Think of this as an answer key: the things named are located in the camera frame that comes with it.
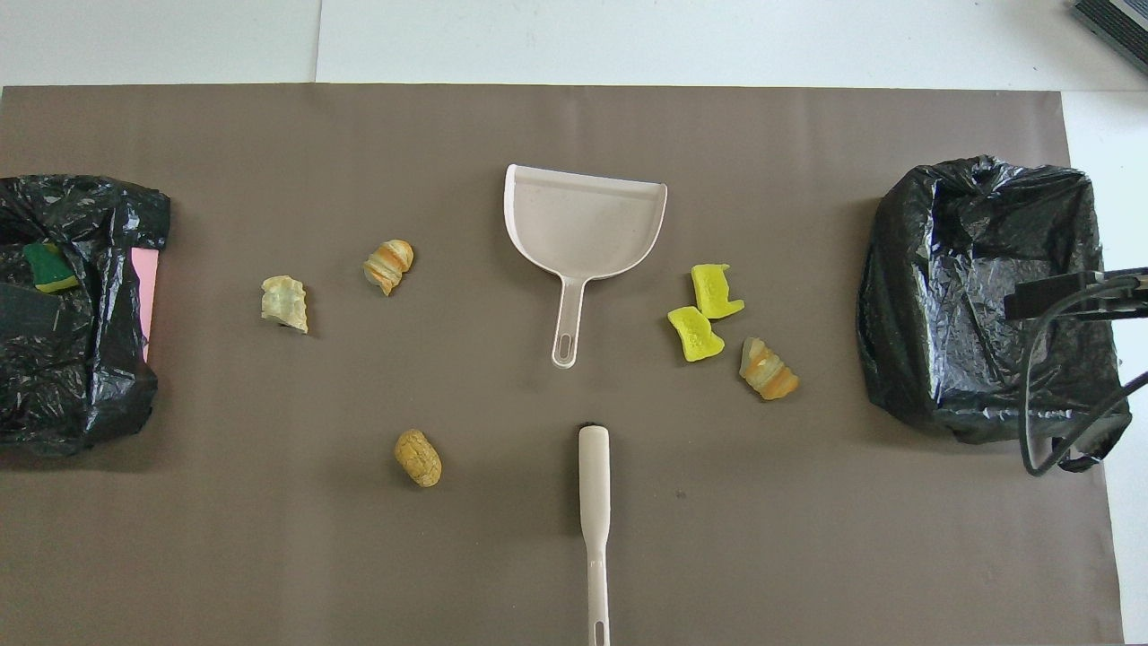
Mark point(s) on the pale toy croissant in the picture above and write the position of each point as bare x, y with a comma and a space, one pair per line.
284, 305

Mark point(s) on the orange striped toy croissant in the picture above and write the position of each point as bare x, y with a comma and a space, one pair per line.
769, 370
388, 266

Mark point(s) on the yellow foam piece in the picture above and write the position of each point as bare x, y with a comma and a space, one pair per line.
695, 334
715, 289

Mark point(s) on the brown toy bread loaf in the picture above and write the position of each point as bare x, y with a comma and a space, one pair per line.
418, 458

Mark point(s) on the beige plastic dustpan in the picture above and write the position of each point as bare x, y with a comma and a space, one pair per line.
583, 224

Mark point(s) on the beige hand brush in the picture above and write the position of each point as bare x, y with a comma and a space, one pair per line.
594, 484

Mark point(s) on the black plastic trash bag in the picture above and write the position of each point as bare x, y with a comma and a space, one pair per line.
942, 269
90, 377

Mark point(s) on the pink plastic bin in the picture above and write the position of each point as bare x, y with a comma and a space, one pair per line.
143, 287

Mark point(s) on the green yellow sponge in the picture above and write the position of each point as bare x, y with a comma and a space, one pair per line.
45, 265

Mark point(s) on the dark ribbed device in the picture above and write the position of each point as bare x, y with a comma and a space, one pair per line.
1121, 27

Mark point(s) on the brown paper table mat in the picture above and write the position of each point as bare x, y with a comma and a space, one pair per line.
448, 135

